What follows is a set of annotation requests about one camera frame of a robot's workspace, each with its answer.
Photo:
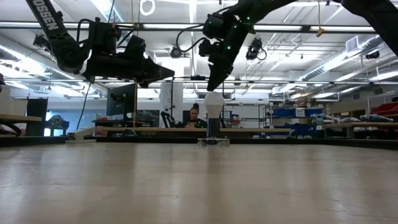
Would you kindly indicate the wooden side table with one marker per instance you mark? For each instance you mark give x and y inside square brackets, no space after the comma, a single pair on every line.
[18,119]

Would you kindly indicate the blue storage bins shelf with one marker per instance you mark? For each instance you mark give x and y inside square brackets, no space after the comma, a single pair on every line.
[295,112]

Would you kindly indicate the person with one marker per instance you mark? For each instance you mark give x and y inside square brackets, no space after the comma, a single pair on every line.
[194,119]

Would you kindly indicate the chrome lamp socket base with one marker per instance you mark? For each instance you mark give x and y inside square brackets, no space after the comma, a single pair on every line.
[214,130]

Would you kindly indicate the black table edge rail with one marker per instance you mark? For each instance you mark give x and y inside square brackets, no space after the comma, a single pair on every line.
[124,140]

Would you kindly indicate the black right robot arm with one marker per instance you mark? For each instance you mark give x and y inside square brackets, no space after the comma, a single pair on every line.
[373,15]

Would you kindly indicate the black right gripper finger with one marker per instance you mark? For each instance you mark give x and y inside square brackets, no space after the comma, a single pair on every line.
[219,74]

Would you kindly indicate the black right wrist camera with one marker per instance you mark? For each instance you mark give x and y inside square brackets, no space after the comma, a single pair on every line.
[207,47]

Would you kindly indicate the white power strip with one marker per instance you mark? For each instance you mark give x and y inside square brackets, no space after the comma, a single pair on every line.
[81,134]

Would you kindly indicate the wooden bench with clutter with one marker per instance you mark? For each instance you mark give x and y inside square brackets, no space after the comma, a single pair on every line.
[367,126]

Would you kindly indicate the black ceiling mounted camera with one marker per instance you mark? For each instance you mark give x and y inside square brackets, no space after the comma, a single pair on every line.
[40,42]

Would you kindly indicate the white building column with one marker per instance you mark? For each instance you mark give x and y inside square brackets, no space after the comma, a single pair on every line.
[171,104]

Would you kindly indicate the black cabinet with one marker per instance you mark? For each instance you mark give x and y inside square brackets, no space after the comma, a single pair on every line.
[37,116]

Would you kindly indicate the long wooden workbench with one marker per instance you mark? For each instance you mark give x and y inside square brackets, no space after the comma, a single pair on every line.
[155,129]

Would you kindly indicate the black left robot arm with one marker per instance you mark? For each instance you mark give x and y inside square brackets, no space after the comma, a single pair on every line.
[59,40]

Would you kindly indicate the black computer monitor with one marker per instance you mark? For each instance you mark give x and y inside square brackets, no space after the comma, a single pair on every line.
[121,99]

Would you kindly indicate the red storage bin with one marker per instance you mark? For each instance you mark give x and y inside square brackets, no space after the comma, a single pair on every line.
[385,109]

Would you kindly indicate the dark overhead frame bar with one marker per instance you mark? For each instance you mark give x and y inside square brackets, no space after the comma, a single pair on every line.
[326,28]

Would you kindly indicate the white frosted lightbulb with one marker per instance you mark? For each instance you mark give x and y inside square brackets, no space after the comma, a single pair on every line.
[214,104]

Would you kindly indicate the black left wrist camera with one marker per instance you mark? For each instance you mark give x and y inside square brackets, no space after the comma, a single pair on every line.
[135,46]

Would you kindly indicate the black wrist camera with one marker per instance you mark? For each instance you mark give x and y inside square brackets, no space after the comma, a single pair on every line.
[135,46]
[207,47]

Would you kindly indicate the small round ceiling camera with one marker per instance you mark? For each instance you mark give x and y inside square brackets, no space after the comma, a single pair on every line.
[175,53]

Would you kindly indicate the white ceiling air vent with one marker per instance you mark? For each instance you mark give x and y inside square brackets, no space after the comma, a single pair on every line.
[352,43]

